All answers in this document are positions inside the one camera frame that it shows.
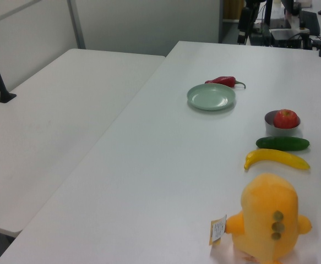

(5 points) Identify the red chili pepper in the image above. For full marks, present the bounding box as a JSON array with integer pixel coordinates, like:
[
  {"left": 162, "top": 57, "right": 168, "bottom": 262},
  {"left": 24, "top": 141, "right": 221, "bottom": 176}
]
[{"left": 204, "top": 76, "right": 247, "bottom": 90}]

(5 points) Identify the green cucumber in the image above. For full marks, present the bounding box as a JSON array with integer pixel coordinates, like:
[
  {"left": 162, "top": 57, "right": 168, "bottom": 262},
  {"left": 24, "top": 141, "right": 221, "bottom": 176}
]
[{"left": 255, "top": 136, "right": 311, "bottom": 152}]

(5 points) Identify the grey bowl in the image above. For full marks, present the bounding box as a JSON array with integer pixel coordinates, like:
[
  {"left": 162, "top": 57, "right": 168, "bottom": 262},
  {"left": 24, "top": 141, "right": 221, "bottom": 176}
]
[{"left": 264, "top": 110, "right": 301, "bottom": 137}]

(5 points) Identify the yellow banana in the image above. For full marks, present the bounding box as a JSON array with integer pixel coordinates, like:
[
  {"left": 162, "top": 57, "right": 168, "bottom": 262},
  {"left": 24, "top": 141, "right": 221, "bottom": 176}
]
[{"left": 244, "top": 148, "right": 311, "bottom": 171}]

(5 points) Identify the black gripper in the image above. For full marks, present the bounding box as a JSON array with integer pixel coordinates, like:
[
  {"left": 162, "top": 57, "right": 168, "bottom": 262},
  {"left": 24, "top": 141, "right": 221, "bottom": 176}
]
[{"left": 237, "top": 7, "right": 254, "bottom": 45}]

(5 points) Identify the thin black upright pole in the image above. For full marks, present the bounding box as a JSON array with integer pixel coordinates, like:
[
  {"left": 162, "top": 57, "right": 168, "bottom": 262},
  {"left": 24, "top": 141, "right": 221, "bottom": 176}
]
[{"left": 264, "top": 0, "right": 273, "bottom": 28}]

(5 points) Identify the light green plate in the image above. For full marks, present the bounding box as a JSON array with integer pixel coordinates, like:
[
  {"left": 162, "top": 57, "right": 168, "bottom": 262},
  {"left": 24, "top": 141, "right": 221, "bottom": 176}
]
[{"left": 187, "top": 83, "right": 237, "bottom": 112}]

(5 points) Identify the white side table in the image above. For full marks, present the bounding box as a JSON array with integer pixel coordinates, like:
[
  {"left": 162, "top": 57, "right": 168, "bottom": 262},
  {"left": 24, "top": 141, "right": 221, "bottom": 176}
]
[{"left": 0, "top": 48, "right": 166, "bottom": 239}]

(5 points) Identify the grey partition frame post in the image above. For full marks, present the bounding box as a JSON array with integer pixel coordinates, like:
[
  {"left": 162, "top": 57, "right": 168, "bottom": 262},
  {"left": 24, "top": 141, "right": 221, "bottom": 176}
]
[{"left": 67, "top": 0, "right": 86, "bottom": 50}]

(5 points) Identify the yellow plush toy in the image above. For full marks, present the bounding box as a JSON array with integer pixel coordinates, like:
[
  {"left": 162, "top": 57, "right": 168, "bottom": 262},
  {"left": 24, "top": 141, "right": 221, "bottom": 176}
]
[{"left": 209, "top": 172, "right": 313, "bottom": 264}]

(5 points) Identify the red apple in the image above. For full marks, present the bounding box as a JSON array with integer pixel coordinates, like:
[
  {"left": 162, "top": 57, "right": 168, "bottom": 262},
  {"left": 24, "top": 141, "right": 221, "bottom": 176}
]
[{"left": 273, "top": 109, "right": 300, "bottom": 129}]

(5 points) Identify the yellow cabinet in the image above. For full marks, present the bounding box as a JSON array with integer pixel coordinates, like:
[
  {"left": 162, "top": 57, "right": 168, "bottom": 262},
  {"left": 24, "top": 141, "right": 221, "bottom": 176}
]
[{"left": 222, "top": 0, "right": 245, "bottom": 20}]

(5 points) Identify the black electronics box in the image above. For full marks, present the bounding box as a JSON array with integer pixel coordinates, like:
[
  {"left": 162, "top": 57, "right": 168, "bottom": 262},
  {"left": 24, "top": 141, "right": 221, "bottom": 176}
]
[{"left": 269, "top": 28, "right": 306, "bottom": 50}]

